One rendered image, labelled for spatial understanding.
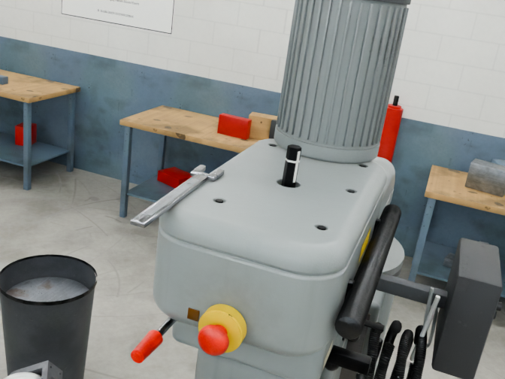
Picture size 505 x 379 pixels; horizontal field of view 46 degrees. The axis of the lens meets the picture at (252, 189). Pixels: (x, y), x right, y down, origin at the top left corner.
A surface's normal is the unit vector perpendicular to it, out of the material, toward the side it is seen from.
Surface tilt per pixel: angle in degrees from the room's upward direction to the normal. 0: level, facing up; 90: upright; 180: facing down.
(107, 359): 0
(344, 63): 90
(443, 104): 90
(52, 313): 94
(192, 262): 90
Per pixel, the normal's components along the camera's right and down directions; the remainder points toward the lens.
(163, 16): -0.33, 0.29
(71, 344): 0.76, 0.37
